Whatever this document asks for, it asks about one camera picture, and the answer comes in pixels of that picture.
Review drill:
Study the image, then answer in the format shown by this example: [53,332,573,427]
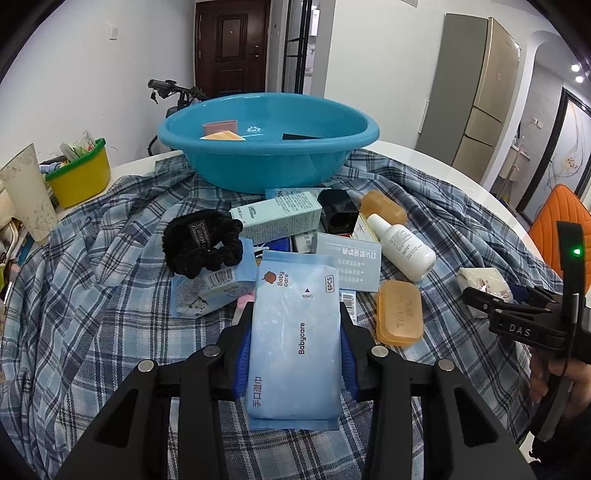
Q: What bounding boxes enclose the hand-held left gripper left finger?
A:
[54,300,256,480]

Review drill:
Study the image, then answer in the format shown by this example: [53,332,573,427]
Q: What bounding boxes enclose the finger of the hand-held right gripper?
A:
[510,284,565,306]
[462,286,560,321]

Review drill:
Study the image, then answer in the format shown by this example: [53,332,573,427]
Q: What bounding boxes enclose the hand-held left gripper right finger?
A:
[340,301,537,480]

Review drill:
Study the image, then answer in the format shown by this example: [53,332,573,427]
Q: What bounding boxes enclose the white tissue pack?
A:
[457,267,514,303]

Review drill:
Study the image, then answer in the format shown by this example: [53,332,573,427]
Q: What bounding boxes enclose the light blue wet wipes pack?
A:
[248,250,342,432]

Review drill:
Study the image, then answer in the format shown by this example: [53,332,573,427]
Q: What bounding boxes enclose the white plastic bottle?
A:
[367,213,437,282]

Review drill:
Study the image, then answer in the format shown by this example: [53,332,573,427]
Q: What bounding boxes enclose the blue plastic basin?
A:
[158,92,380,195]

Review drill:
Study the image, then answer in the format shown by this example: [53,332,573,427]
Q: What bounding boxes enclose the yellow plastic container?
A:
[45,137,112,209]

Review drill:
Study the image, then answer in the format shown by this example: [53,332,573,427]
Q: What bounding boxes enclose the person's right hand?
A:
[527,348,591,418]

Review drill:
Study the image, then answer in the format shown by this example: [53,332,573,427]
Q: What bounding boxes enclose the pink packet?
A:
[233,295,256,326]

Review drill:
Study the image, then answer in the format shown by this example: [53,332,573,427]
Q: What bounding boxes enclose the white barcode packet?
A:
[339,289,358,326]

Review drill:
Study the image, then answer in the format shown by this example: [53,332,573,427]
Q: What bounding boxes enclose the orange soap box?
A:
[375,280,424,348]

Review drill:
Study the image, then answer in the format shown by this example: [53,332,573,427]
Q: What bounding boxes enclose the blue panda wipes pack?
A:
[171,237,257,319]

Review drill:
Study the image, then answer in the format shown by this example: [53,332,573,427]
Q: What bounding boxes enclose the orange chair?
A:
[529,184,591,278]

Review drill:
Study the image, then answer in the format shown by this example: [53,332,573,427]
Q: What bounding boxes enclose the grey blue carton box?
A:
[314,232,383,293]

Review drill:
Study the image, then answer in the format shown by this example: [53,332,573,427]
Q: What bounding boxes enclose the black scrunchie with label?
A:
[164,210,245,279]

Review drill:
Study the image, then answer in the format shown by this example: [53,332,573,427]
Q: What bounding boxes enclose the small white box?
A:
[291,233,319,254]

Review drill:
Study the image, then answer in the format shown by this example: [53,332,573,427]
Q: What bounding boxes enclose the amber bottle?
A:
[353,191,408,225]

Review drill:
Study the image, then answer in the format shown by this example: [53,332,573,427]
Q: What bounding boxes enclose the blue plaid cloth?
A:
[0,148,570,480]

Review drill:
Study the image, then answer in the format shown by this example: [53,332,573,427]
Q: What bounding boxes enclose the patterned sliding door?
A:
[536,88,591,206]

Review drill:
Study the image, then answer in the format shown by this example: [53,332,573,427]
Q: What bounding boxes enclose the teal carton box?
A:
[229,191,323,245]

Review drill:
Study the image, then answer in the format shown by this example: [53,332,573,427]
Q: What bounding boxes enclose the black open box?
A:
[318,189,361,234]

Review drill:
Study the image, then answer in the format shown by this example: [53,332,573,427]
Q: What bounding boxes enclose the white blue carton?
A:
[265,187,329,201]

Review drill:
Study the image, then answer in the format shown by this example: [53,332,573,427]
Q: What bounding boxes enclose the beige grey refrigerator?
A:
[414,13,522,183]

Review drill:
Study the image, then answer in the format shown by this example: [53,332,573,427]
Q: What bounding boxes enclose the pink plastic case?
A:
[201,120,238,138]

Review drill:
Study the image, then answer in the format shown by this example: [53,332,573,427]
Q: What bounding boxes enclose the beige speckled cup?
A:
[0,143,57,243]

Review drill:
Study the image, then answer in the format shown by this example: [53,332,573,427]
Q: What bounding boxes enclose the assorted small packets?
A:
[39,131,100,174]

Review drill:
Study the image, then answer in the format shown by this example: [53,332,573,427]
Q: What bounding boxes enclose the black bicycle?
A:
[147,79,208,157]

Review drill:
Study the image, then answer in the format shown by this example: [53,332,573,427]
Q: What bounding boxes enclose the black framed glass partition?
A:
[281,0,320,93]

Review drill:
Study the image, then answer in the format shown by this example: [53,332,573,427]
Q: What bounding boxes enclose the dark brown entrance door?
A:
[194,0,271,100]

